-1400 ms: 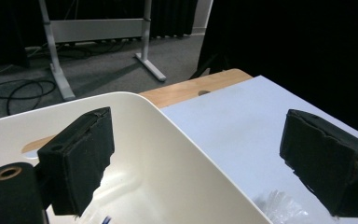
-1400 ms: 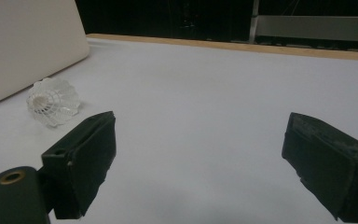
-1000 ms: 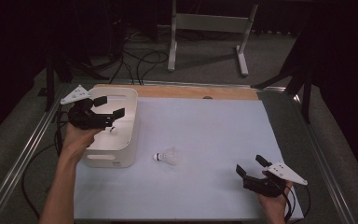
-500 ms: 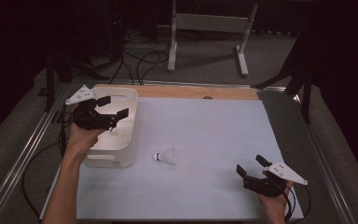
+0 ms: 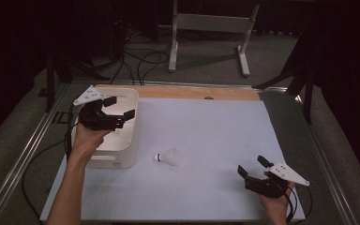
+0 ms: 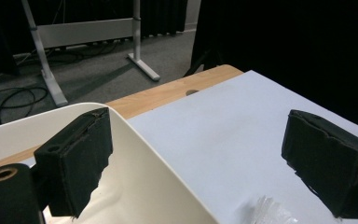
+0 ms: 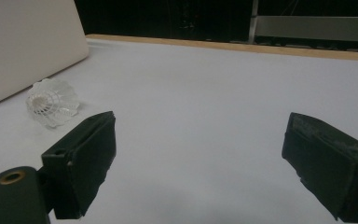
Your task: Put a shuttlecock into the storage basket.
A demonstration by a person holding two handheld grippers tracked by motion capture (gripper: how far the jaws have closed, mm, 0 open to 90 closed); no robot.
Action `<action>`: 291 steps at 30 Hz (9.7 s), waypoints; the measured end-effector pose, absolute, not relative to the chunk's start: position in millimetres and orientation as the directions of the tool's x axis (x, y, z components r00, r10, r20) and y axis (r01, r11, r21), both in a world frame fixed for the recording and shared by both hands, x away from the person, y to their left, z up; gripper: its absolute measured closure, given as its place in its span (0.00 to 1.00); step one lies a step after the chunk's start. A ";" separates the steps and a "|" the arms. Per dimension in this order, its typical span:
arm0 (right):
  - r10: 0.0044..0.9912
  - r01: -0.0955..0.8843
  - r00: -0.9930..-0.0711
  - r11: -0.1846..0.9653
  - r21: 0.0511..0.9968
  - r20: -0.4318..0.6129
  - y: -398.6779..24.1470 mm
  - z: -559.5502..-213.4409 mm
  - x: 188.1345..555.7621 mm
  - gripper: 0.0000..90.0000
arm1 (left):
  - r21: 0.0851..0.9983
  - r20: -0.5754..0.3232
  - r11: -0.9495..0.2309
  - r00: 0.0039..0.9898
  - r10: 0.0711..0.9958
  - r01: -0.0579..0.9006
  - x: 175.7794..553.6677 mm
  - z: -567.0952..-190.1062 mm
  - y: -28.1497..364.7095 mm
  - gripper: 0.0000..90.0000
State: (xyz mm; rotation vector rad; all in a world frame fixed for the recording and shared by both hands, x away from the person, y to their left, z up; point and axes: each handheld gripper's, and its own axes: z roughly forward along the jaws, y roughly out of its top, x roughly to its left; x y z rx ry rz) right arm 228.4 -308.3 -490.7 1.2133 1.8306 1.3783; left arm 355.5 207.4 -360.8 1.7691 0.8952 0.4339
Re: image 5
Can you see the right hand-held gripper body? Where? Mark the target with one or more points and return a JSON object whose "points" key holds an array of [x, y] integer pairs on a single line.
{"points": [[285, 175]]}

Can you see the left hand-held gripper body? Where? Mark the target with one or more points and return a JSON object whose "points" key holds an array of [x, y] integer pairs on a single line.
{"points": [[97, 120]]}

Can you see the white plastic bin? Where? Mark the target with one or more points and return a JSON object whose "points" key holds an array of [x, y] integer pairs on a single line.
{"points": [[125, 146]]}

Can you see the white feather shuttlecock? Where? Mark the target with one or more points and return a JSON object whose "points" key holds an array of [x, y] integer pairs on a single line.
{"points": [[168, 157]]}

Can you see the person's left hand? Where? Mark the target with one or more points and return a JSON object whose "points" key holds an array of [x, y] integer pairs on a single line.
{"points": [[84, 142]]}

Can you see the person's right hand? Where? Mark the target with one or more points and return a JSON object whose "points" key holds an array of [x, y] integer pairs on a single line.
{"points": [[279, 211]]}

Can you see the black rectangular floor plate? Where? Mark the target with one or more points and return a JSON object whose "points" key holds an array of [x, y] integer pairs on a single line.
{"points": [[61, 117]]}

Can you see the white table mat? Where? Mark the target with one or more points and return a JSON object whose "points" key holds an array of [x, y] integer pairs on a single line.
{"points": [[206, 193]]}

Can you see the black angled stand leg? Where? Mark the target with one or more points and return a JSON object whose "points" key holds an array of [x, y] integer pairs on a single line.
{"points": [[307, 100]]}

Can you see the dark round table grommet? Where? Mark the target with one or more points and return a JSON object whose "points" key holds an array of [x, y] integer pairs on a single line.
{"points": [[208, 97]]}

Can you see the aluminium floor rail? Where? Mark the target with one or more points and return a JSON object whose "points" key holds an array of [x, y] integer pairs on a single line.
{"points": [[18, 162], [325, 162]]}

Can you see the white metal stand frame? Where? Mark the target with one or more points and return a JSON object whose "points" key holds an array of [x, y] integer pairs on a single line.
{"points": [[212, 23]]}

